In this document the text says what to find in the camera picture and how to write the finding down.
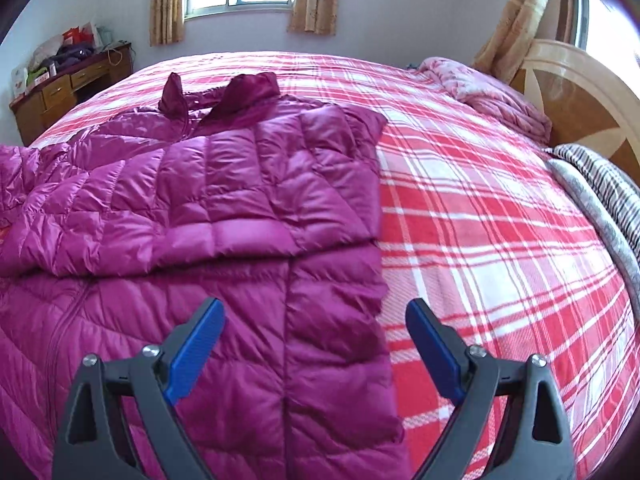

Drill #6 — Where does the left beige curtain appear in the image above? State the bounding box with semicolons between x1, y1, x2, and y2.
149;0;184;47

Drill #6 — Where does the grey patterned pillow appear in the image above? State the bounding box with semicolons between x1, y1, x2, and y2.
547;159;640;318

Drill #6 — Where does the pink floral folded blanket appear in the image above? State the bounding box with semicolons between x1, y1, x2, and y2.
416;56;552;145

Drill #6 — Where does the clutter pile on desk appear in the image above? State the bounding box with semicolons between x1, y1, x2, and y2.
11;22;104;99

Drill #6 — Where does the beige curtain by headboard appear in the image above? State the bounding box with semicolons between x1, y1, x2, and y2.
473;0;549;84

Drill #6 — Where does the side window by headboard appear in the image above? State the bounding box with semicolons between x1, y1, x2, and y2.
572;0;639;96

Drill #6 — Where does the striped grey pillow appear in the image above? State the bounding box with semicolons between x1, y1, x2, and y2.
546;143;639;261

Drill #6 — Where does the wooden sunburst headboard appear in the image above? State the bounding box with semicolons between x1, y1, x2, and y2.
511;39;640;182

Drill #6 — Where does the brown wooden desk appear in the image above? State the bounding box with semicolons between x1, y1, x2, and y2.
10;41;134;146

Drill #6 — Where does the red plaid bed cover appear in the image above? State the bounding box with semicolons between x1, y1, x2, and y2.
29;52;639;479

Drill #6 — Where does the magenta quilted down jacket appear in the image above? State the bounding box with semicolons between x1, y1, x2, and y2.
1;73;410;479

